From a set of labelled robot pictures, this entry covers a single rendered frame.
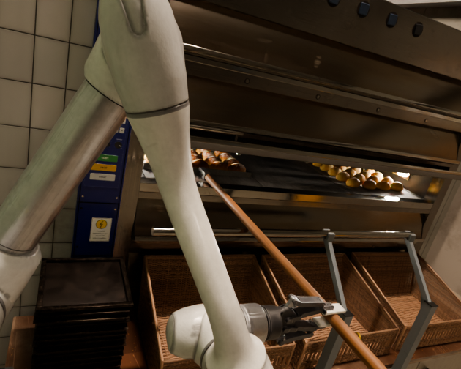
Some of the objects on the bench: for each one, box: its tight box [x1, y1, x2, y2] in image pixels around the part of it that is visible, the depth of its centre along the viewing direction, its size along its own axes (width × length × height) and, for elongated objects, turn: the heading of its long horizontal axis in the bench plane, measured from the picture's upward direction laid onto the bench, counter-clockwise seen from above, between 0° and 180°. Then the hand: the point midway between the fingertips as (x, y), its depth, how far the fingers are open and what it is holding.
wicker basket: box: [345, 252, 461, 351], centre depth 207 cm, size 49×56×28 cm
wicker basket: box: [138, 254, 296, 369], centre depth 155 cm, size 49×56×28 cm
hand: (329, 315), depth 91 cm, fingers closed on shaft, 3 cm apart
